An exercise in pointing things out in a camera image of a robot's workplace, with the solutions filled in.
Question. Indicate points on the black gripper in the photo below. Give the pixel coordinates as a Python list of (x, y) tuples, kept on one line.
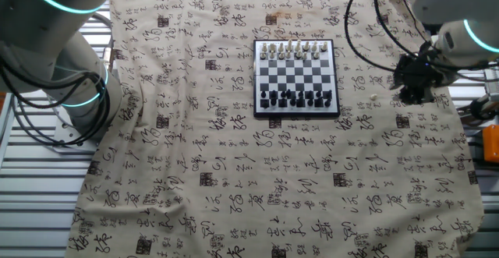
[(423, 73)]

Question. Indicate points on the black white magnetic chessboard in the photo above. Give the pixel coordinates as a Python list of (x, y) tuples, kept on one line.
[(286, 79)]

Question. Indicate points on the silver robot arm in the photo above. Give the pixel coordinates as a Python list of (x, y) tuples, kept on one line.
[(39, 16)]

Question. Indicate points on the black chess bishop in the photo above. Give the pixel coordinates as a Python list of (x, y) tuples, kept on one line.
[(310, 102), (282, 103)]

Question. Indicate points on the silver base mounting plate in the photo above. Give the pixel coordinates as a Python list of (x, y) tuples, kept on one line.
[(64, 139)]

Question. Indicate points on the silver ribbed camera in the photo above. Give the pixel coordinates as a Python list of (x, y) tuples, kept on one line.
[(492, 84)]

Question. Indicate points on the black chess rook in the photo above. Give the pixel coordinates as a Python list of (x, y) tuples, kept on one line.
[(328, 103), (264, 103)]

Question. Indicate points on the white chess king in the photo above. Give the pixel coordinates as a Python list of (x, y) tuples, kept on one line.
[(289, 46)]

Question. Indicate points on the white chess rook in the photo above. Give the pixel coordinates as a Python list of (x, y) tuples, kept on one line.
[(264, 48), (324, 47)]

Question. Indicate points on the white chess queen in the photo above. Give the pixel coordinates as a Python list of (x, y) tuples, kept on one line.
[(298, 47)]

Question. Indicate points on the black chess queen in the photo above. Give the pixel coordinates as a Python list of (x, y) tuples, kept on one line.
[(300, 103)]

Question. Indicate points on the orange plastic block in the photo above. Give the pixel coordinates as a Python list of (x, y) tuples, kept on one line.
[(492, 143)]

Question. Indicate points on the black chess king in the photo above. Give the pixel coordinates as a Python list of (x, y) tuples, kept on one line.
[(292, 102)]

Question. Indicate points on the black chess pawn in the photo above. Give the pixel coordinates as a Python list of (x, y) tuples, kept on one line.
[(263, 94), (309, 94), (273, 93), (300, 94), (318, 94), (328, 94), (283, 93), (289, 93)]

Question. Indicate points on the beige calligraphy print tablecloth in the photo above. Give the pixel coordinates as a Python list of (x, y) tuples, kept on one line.
[(234, 164)]

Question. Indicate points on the white chess bishop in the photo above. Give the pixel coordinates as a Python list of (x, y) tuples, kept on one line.
[(306, 47), (280, 48)]

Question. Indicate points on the white chess knight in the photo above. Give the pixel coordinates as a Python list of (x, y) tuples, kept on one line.
[(314, 47), (272, 48)]

